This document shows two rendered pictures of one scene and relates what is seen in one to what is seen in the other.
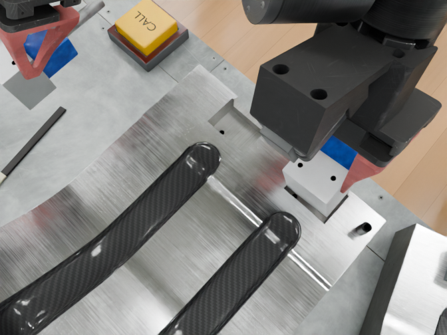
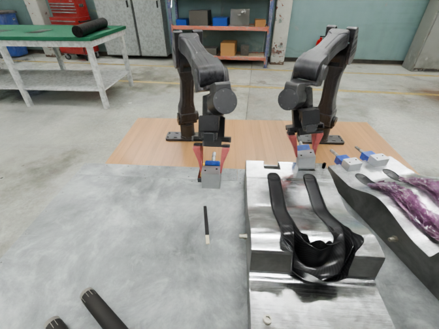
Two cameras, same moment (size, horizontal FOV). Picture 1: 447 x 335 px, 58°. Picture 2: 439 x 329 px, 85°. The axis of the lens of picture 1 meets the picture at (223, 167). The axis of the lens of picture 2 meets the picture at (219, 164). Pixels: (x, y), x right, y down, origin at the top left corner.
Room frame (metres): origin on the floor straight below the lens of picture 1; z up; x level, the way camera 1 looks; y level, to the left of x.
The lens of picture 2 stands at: (-0.20, 0.51, 1.35)
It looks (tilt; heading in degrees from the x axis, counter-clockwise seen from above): 36 degrees down; 322
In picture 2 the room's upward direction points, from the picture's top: straight up
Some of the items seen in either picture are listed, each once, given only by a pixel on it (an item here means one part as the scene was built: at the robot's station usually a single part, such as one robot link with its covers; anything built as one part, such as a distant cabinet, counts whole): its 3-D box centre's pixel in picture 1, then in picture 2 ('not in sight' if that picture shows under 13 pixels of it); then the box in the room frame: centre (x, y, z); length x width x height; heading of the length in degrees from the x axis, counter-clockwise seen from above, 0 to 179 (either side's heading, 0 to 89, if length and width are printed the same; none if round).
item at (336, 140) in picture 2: not in sight; (321, 132); (0.26, -0.44, 0.84); 0.20 x 0.07 x 0.08; 49
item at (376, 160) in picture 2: not in sight; (367, 155); (0.04, -0.38, 0.86); 0.13 x 0.05 x 0.05; 155
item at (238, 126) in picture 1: (239, 129); (270, 169); (0.19, -0.02, 0.87); 0.05 x 0.05 x 0.04; 48
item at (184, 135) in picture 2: not in sight; (187, 129); (0.65, 0.02, 0.84); 0.20 x 0.07 x 0.08; 49
